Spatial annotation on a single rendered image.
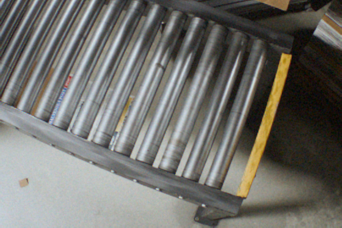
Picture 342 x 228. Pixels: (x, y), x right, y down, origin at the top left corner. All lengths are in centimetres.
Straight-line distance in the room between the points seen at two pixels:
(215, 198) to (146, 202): 84
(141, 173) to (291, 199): 101
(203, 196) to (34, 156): 112
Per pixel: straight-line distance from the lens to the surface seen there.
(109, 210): 195
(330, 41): 166
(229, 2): 198
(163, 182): 113
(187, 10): 129
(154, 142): 115
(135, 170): 114
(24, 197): 206
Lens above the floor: 193
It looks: 73 degrees down
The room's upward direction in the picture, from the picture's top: 3 degrees counter-clockwise
